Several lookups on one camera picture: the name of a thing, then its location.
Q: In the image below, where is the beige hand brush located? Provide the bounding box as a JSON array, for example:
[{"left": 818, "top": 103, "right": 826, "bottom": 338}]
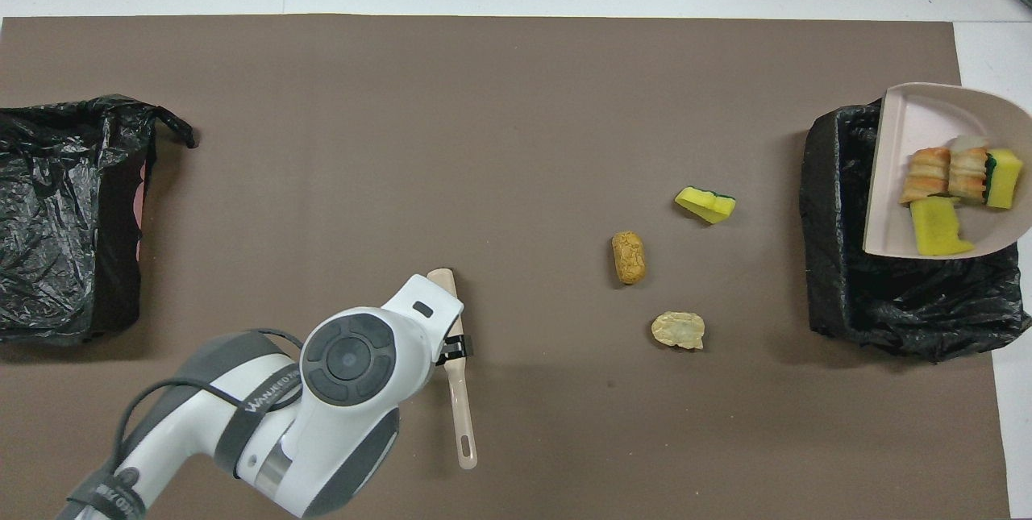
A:
[{"left": 426, "top": 268, "right": 478, "bottom": 470}]

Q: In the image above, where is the brown toy bread loaf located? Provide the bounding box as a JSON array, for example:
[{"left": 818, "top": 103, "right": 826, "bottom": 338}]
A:
[{"left": 610, "top": 231, "right": 647, "bottom": 285}]

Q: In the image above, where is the small pale toy pastry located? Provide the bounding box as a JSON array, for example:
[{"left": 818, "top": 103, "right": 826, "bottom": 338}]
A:
[{"left": 651, "top": 312, "right": 705, "bottom": 351}]

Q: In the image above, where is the yellow green sponge piece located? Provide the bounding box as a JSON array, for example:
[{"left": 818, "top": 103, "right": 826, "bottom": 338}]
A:
[{"left": 674, "top": 187, "right": 737, "bottom": 225}]

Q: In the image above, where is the yellow sponge scrap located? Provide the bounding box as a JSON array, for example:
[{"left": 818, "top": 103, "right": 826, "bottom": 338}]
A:
[
  {"left": 985, "top": 148, "right": 1024, "bottom": 210},
  {"left": 909, "top": 196, "right": 976, "bottom": 256}
]

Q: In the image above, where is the tan toy pastry piece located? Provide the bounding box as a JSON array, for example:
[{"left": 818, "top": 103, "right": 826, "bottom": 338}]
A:
[
  {"left": 900, "top": 147, "right": 952, "bottom": 205},
  {"left": 948, "top": 137, "right": 990, "bottom": 204}
]

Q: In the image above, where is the beige plastic dustpan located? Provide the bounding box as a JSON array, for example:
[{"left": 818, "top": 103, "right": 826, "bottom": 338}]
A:
[{"left": 863, "top": 82, "right": 1032, "bottom": 260}]

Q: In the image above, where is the black bag lined pink bin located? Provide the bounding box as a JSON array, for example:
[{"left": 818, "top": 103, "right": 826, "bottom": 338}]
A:
[{"left": 0, "top": 94, "right": 197, "bottom": 346}]

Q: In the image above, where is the brown table mat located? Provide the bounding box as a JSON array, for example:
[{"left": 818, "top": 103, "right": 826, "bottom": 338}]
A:
[{"left": 0, "top": 15, "right": 1010, "bottom": 520}]

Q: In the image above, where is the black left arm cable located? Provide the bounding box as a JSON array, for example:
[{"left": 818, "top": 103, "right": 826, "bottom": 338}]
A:
[{"left": 113, "top": 329, "right": 303, "bottom": 489}]

